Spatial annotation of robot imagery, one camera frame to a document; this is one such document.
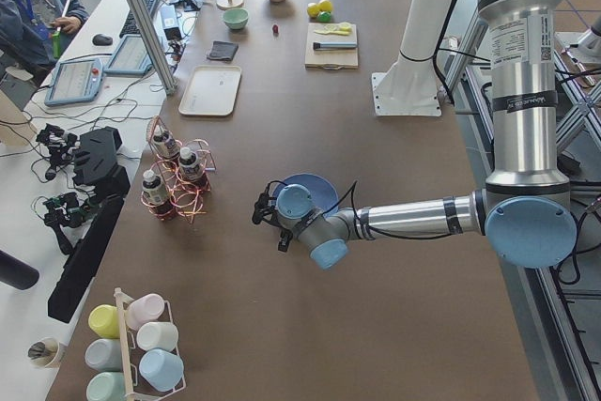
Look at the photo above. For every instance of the beige tray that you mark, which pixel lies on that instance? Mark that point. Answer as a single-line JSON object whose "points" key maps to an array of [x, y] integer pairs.
{"points": [[211, 91]]}

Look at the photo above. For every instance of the yellow lemon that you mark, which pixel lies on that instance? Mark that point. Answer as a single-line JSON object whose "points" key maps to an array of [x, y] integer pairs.
{"points": [[313, 10], [325, 5]]}

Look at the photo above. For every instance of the black bracket part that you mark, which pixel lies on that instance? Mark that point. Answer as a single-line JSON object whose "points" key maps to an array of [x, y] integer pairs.
{"points": [[95, 163]]}

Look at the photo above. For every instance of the white cup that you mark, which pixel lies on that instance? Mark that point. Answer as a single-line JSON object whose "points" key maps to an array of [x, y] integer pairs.
{"points": [[162, 335]]}

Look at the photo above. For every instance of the yellow cup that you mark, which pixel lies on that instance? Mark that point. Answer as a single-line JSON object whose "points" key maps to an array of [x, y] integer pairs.
{"points": [[103, 321]]}

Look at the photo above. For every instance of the paper cup with utensils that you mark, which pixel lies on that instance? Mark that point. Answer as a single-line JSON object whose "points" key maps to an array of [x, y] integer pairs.
{"points": [[46, 353]]}

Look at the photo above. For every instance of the wooden cutting board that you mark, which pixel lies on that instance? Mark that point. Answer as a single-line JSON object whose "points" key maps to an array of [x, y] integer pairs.
{"points": [[332, 59]]}

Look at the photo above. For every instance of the dark bottle white cap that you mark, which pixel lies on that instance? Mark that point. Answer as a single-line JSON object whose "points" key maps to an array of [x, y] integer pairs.
{"points": [[154, 189], [189, 165], [165, 144]]}

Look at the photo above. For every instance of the lemon slices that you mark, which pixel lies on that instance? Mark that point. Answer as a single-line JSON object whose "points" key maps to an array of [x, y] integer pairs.
{"points": [[337, 29]]}

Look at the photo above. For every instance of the blue cup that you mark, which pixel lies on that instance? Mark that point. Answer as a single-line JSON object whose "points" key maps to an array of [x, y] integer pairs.
{"points": [[163, 370]]}

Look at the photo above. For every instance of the green lime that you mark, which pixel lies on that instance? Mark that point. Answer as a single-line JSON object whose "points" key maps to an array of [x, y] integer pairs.
{"points": [[323, 17]]}

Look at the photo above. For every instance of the teach pendant tablet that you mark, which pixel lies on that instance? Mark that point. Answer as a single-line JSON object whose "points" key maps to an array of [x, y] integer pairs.
{"points": [[75, 81], [129, 59]]}

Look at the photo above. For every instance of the seated person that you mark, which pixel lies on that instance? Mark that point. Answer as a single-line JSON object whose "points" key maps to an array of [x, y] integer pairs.
{"points": [[27, 28]]}

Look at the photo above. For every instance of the grey cup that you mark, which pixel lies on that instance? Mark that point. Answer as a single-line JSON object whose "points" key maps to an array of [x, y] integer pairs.
{"points": [[104, 355]]}

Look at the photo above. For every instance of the blue plate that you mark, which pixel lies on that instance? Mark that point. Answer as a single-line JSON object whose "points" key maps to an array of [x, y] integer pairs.
{"points": [[323, 193]]}

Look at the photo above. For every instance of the copper wire bottle rack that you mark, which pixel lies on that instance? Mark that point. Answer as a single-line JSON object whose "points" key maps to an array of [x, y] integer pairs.
{"points": [[186, 198]]}

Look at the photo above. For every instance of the aluminium frame post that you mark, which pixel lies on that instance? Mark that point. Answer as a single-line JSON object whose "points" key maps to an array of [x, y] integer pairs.
{"points": [[153, 46]]}

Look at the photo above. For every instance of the green bowl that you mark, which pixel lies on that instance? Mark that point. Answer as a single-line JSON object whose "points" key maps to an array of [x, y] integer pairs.
{"points": [[236, 18]]}

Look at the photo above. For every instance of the pink cup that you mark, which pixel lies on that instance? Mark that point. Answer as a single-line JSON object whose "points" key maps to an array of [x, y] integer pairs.
{"points": [[146, 309]]}

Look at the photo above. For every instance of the knife with blue handle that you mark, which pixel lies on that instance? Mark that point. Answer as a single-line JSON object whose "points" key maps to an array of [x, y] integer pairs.
{"points": [[326, 46]]}

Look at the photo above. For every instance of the black computer mouse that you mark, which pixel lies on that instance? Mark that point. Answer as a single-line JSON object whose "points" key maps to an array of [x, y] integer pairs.
{"points": [[102, 40]]}

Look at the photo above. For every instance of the dark grey cloth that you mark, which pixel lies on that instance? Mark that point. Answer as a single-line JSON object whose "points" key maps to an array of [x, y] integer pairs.
{"points": [[222, 51]]}

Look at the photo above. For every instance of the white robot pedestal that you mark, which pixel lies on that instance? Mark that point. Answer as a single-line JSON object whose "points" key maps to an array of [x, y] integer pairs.
{"points": [[410, 86]]}

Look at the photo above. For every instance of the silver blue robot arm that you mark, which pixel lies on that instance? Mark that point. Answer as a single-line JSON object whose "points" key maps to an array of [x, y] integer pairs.
{"points": [[523, 209]]}

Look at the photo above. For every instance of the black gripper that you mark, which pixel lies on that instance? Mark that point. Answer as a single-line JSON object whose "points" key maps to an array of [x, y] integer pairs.
{"points": [[283, 242]]}

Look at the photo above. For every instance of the mint green cup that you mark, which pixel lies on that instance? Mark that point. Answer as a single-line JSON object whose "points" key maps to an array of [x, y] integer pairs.
{"points": [[106, 386]]}

